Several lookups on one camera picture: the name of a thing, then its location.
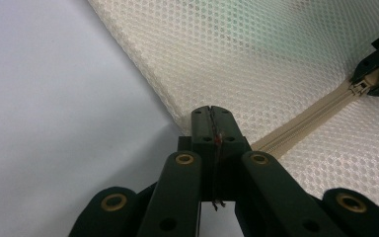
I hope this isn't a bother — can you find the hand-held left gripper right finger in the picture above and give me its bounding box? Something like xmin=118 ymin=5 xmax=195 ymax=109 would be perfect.
xmin=212 ymin=105 xmax=253 ymax=202

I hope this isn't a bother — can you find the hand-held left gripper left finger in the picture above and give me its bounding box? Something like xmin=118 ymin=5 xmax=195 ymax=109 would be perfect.
xmin=177 ymin=105 xmax=217 ymax=202

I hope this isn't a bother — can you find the cream mesh zipper bag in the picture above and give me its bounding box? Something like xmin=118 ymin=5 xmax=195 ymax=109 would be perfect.
xmin=88 ymin=0 xmax=379 ymax=222

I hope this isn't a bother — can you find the white foam work board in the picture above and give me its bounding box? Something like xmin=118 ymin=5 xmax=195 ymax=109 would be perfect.
xmin=0 ymin=0 xmax=245 ymax=237

